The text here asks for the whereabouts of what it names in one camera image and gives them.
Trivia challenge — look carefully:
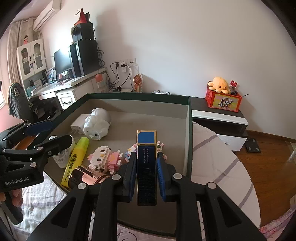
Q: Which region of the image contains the black office chair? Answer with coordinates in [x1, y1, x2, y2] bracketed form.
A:
[8, 82, 58, 123]

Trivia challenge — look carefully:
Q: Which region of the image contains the pink and green box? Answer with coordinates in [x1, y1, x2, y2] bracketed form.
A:
[41, 93, 193, 237]

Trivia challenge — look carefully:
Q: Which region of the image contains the black low tv cabinet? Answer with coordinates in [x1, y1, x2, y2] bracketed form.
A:
[151, 90, 249, 152]

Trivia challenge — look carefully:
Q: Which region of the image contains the white air conditioner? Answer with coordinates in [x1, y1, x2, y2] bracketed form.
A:
[33, 0, 61, 32]

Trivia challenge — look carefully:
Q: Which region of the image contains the rose gold metal tin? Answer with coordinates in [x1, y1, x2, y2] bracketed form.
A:
[68, 165, 110, 189]

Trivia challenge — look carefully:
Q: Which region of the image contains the black floor scale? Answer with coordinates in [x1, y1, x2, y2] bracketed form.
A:
[244, 138, 261, 153]

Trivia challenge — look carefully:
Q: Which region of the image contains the black computer monitor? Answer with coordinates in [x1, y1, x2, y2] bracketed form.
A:
[54, 47, 71, 75]

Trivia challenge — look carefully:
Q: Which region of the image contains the yellow highlighter marker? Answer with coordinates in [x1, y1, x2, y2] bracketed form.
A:
[61, 137, 89, 187]

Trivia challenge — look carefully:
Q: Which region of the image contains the person's left hand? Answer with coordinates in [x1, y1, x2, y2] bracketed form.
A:
[0, 189, 23, 207]

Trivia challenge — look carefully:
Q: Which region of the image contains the yellow octopus plush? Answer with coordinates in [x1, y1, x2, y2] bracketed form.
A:
[208, 77, 229, 94]

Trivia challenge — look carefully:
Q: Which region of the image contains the white plastic curved object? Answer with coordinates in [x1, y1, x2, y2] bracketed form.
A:
[52, 136, 76, 168]

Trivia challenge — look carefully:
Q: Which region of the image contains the snack bag on cabinet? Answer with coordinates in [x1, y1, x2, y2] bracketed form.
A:
[133, 73, 143, 93]

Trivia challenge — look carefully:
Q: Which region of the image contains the white desk with drawers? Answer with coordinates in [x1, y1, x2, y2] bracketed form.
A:
[29, 68, 107, 110]

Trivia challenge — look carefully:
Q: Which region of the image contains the blue and black lighter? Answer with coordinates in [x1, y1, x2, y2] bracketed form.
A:
[137, 130, 157, 206]

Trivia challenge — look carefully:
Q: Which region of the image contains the black computer tower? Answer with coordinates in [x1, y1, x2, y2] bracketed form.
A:
[69, 40, 99, 77]

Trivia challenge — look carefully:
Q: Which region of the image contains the red storage crate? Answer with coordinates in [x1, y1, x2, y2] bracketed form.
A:
[205, 87, 242, 113]

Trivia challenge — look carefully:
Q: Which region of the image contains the black speaker box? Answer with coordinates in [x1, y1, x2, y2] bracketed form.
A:
[71, 23, 94, 42]

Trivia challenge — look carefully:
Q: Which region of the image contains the orange lid water bottle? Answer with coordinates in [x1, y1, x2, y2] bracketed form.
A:
[95, 74, 104, 93]

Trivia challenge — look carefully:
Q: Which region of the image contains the white charger block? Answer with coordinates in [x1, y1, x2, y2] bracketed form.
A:
[70, 114, 90, 135]

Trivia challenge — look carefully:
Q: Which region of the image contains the white striped tablecloth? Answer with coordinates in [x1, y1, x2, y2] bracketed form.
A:
[12, 123, 261, 240]

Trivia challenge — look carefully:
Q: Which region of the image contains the white glass door cupboard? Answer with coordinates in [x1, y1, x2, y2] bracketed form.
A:
[16, 39, 47, 89]

